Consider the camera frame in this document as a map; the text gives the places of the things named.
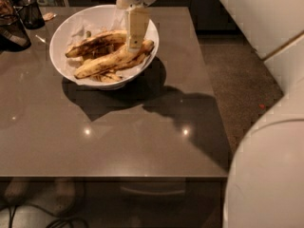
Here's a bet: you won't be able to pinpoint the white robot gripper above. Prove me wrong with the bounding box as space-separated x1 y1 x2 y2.
116 0 157 51

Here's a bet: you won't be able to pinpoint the large front spotted banana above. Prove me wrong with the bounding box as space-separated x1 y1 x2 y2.
74 46 143 79

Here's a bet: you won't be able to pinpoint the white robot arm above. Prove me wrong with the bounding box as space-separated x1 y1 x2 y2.
219 0 304 228

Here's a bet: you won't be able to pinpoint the back browned banana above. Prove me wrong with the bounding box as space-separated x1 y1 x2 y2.
65 29 127 58

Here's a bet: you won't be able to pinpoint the white bowl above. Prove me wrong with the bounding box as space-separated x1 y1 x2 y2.
49 5 159 90

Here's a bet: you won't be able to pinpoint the right small banana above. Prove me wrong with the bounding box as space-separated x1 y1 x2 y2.
115 40 154 70

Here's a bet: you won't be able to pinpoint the bottom banana pieces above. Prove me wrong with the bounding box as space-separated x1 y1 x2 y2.
91 72 122 84

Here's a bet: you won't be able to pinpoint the small wrapper on table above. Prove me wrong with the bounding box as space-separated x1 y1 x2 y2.
43 12 56 22

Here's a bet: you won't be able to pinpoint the black mesh cup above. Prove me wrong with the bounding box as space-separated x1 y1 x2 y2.
15 0 45 29

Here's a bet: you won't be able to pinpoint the dark appliance at left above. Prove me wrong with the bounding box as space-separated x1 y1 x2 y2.
0 0 31 51

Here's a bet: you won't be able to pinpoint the black cables on floor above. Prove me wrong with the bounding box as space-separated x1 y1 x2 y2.
0 204 89 228

